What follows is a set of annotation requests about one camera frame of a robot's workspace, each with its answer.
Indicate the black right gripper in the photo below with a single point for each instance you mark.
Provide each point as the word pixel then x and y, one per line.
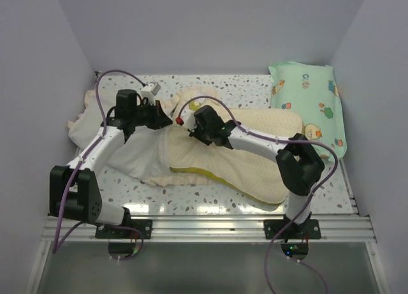
pixel 195 134

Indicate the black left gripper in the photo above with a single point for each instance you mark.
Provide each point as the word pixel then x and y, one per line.
pixel 160 119

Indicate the white pillowcase with cream ruffle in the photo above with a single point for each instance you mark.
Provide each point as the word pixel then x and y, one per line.
pixel 157 157

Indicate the cream yellow dotted pillow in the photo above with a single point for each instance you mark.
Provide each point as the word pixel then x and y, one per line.
pixel 248 173

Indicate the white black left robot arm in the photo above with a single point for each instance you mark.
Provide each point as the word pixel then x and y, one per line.
pixel 73 189

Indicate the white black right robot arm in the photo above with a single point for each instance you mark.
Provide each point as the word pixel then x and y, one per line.
pixel 299 165

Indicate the green cartoon print pillow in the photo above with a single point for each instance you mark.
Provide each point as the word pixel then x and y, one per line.
pixel 311 92

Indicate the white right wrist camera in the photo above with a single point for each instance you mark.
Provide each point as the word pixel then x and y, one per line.
pixel 190 122

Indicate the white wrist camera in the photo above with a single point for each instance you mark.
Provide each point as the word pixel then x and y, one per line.
pixel 190 122
pixel 150 90

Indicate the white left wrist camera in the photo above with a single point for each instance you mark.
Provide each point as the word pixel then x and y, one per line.
pixel 150 90

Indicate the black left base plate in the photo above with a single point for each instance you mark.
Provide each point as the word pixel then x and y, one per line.
pixel 134 229

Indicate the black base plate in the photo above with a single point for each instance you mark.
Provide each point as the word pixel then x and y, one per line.
pixel 134 229
pixel 291 228

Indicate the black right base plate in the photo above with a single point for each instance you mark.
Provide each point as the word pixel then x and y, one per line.
pixel 291 228

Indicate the aluminium front rail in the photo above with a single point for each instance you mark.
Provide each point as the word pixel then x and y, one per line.
pixel 253 229

